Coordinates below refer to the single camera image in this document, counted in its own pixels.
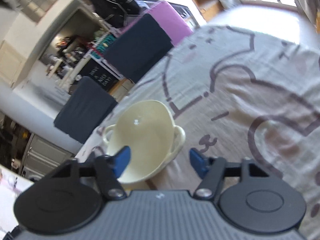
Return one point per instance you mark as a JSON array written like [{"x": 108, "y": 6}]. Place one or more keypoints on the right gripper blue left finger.
[{"x": 108, "y": 169}]

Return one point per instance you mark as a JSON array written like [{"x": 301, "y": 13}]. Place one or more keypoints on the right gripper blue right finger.
[{"x": 211, "y": 171}]

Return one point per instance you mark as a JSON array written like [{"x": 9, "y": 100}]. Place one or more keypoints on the cream two-handled ceramic bowl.
[{"x": 148, "y": 129}]

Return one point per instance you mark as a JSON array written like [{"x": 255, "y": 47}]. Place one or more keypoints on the grey kitchen cabinet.
[{"x": 41, "y": 157}]

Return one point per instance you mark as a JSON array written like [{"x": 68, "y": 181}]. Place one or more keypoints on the dark chair left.
[{"x": 87, "y": 107}]

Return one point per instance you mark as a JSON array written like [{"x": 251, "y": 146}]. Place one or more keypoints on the dark chair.
[
  {"x": 87, "y": 107},
  {"x": 135, "y": 52}
]

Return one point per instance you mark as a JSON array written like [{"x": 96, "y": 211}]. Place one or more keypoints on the bear-print tablecloth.
[{"x": 237, "y": 94}]

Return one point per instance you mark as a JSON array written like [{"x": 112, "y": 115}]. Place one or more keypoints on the dark chair right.
[{"x": 135, "y": 52}]

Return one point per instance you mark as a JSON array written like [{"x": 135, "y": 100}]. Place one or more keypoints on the teal poizon sign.
[{"x": 101, "y": 46}]

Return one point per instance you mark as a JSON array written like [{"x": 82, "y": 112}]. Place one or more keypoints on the purple cloth on chair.
[{"x": 168, "y": 19}]

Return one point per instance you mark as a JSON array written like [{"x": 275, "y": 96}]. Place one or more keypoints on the black vest with white trim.
[{"x": 116, "y": 12}]

